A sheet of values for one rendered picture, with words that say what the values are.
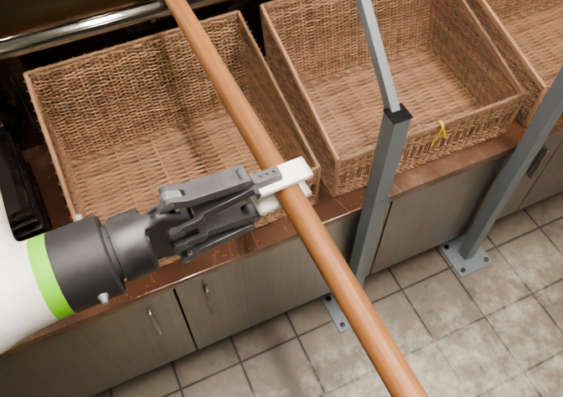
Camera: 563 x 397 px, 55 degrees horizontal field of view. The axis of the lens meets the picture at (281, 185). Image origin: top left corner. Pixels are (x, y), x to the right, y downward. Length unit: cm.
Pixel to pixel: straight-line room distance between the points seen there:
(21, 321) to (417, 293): 152
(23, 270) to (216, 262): 76
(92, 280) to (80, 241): 4
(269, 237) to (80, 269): 79
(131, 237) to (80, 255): 5
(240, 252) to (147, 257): 72
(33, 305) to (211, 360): 126
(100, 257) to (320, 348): 131
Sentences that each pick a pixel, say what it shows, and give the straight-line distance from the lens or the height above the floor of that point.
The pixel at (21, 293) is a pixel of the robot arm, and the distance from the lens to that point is 59.
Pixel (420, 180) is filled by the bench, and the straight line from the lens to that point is 145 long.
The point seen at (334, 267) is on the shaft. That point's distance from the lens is 57.
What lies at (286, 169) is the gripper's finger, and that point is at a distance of 63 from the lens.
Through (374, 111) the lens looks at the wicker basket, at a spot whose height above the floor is 59.
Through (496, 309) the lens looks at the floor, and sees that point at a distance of 199.
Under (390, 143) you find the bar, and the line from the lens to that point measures 110.
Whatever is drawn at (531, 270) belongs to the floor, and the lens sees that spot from 211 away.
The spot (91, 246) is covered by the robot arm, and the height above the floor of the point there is 124.
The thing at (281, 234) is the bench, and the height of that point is 58.
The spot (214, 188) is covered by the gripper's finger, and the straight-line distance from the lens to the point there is 57.
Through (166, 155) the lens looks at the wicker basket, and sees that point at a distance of 148.
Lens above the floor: 172
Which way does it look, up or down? 55 degrees down
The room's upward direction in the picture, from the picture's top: straight up
